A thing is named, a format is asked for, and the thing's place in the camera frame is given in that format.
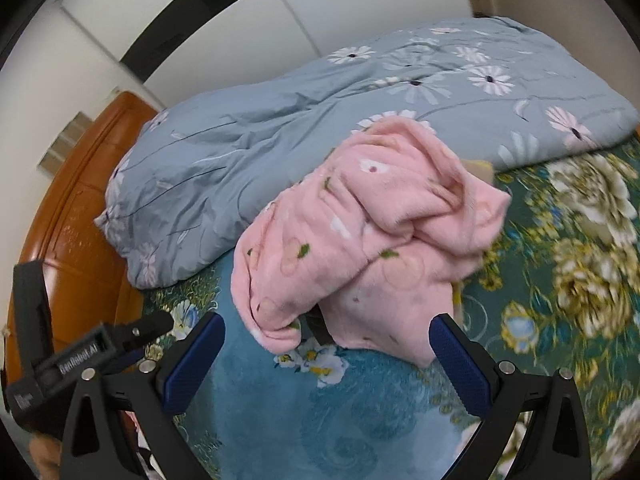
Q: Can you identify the pink floral fleece garment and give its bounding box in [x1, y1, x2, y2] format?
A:
[231, 116, 512, 367]

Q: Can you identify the wall switch panel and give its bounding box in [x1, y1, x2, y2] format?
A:
[39, 114, 93, 173]

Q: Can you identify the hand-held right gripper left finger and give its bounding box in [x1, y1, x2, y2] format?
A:
[60, 312, 226, 480]

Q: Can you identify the wooden headboard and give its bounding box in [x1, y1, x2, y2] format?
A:
[7, 91, 166, 396]

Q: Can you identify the white wardrobe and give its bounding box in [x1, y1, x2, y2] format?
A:
[60, 0, 473, 111]

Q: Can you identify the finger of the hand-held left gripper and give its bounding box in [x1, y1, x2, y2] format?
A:
[120, 310, 175, 353]

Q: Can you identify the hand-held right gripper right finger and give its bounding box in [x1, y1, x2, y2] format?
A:
[429, 314, 593, 480]

